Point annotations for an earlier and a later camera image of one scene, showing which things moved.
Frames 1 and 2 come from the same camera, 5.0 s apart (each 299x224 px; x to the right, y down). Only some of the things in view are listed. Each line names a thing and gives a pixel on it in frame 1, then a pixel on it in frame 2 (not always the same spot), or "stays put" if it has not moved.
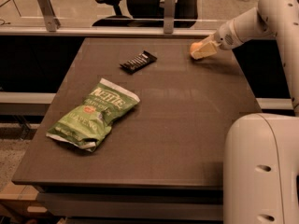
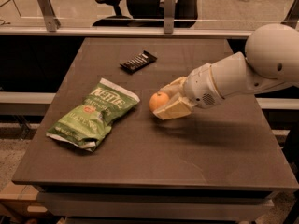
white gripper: x=224 y=38 -> x=201 y=86
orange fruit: x=193 y=47 -> x=157 y=101
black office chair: x=145 y=9 stays put
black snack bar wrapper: x=138 y=62 stays put
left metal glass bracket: x=52 y=22 stays put
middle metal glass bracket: x=169 y=14 stays put
